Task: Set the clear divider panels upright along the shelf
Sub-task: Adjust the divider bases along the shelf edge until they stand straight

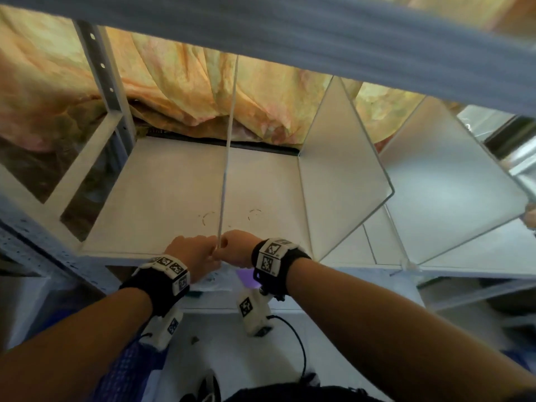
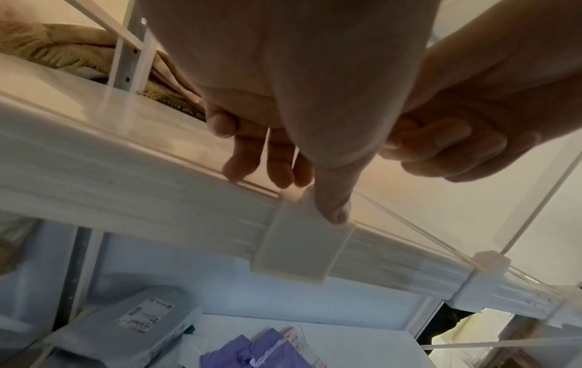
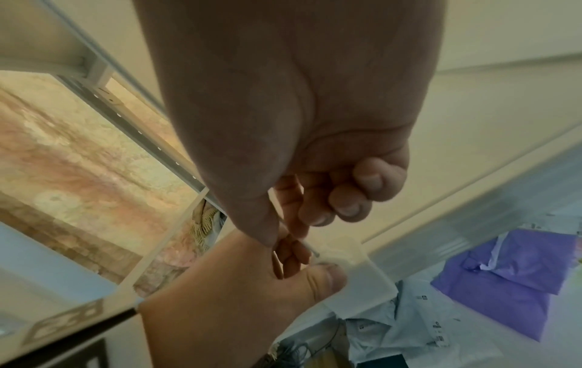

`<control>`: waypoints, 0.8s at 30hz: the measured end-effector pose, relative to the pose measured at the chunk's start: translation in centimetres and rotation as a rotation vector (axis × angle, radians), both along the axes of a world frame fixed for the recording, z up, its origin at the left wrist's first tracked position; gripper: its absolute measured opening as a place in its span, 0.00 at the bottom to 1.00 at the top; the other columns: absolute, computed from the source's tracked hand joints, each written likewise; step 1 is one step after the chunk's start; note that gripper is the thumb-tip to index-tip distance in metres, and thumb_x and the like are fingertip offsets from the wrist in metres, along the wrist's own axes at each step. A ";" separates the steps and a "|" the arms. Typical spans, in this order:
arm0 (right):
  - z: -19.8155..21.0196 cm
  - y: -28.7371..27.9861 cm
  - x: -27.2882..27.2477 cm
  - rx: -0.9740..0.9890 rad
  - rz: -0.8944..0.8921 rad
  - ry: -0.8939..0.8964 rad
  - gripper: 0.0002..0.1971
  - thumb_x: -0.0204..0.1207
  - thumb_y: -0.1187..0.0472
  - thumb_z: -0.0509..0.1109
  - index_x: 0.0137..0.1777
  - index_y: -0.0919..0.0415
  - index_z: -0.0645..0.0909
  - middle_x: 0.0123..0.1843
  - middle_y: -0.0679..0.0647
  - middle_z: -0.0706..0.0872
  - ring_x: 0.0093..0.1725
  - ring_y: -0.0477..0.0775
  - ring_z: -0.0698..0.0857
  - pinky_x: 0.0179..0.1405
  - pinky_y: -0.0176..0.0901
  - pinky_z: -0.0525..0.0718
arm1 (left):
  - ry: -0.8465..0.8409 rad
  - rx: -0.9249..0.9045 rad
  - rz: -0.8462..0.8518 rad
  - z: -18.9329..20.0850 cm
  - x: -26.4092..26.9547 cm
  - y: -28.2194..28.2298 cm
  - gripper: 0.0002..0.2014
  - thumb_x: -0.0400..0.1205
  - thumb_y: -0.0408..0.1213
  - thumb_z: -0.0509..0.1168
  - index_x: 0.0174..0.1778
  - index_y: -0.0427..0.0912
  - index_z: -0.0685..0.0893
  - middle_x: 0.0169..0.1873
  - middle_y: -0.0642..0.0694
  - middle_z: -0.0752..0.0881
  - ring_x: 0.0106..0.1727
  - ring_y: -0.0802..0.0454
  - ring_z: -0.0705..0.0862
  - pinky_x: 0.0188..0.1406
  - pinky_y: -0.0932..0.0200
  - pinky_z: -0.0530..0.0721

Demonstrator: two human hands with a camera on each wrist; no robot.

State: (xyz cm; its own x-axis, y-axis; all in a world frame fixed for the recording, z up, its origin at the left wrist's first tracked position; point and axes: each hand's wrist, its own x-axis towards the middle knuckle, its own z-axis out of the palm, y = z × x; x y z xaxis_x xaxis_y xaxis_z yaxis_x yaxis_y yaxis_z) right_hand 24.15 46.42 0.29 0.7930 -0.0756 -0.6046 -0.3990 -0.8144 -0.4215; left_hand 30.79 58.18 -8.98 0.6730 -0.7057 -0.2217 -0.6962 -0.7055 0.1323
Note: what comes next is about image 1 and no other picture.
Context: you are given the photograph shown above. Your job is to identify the white metal shelf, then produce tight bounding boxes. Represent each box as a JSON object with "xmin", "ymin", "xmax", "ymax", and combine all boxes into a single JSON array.
[{"xmin": 0, "ymin": 0, "xmax": 536, "ymax": 314}]

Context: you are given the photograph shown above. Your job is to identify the person's right forearm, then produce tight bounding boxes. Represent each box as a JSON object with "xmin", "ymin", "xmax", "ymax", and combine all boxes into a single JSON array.
[{"xmin": 286, "ymin": 258, "xmax": 536, "ymax": 402}]

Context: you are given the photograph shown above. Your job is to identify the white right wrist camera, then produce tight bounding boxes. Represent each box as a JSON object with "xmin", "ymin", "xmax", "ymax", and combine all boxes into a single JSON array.
[{"xmin": 236, "ymin": 288, "xmax": 275, "ymax": 338}]

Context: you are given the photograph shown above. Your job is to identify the person's right hand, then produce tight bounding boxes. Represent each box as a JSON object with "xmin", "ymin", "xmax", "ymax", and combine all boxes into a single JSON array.
[{"xmin": 211, "ymin": 229, "xmax": 262, "ymax": 269}]

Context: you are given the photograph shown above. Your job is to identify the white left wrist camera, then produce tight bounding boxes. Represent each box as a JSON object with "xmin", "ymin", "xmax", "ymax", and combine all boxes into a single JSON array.
[{"xmin": 140, "ymin": 307, "xmax": 184, "ymax": 352}]

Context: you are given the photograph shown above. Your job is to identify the black right wrist band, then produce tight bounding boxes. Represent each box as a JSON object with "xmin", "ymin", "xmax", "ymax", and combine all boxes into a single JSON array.
[{"xmin": 251, "ymin": 237, "xmax": 312, "ymax": 298}]

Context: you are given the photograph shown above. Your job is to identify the black wrist band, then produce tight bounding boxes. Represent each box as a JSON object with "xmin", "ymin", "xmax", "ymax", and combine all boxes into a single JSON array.
[
  {"xmin": 251, "ymin": 237, "xmax": 312, "ymax": 298},
  {"xmin": 119, "ymin": 255, "xmax": 192, "ymax": 318}
]

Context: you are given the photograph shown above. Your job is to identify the yellow patterned curtain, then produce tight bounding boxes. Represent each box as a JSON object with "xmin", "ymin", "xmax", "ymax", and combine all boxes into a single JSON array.
[{"xmin": 0, "ymin": 0, "xmax": 536, "ymax": 154}]

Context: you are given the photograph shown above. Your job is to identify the person's left forearm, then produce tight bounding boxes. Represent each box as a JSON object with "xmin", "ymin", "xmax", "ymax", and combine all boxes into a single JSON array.
[{"xmin": 0, "ymin": 288, "xmax": 154, "ymax": 402}]

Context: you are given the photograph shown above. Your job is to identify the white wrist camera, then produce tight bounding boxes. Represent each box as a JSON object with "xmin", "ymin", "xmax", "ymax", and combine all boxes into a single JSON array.
[
  {"xmin": 236, "ymin": 288, "xmax": 275, "ymax": 338},
  {"xmin": 140, "ymin": 307, "xmax": 184, "ymax": 352}
]

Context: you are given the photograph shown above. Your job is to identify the black camera cable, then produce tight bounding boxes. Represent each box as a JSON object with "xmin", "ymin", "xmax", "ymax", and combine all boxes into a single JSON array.
[{"xmin": 267, "ymin": 315, "xmax": 308, "ymax": 380}]

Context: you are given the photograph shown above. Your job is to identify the purple packet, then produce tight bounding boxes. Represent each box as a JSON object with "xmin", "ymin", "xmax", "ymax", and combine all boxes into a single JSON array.
[{"xmin": 236, "ymin": 268, "xmax": 260, "ymax": 289}]

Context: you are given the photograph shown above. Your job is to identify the person's black trousers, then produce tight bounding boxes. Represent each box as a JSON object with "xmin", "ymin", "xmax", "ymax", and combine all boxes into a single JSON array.
[{"xmin": 224, "ymin": 382, "xmax": 382, "ymax": 402}]

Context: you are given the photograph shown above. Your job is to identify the dark framed window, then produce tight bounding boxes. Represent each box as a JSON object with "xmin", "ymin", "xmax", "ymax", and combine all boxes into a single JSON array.
[{"xmin": 456, "ymin": 104, "xmax": 536, "ymax": 164}]

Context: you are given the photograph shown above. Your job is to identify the white frame side rack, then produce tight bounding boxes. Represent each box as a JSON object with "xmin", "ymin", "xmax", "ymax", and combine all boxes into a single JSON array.
[{"xmin": 509, "ymin": 137, "xmax": 536, "ymax": 197}]

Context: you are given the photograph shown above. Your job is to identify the black left wrist band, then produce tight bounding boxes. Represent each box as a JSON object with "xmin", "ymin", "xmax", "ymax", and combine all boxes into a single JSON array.
[{"xmin": 119, "ymin": 255, "xmax": 192, "ymax": 318}]

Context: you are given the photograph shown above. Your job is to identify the person's left hand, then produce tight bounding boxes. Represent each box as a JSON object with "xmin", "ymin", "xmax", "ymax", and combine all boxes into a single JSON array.
[{"xmin": 163, "ymin": 234, "xmax": 223, "ymax": 284}]

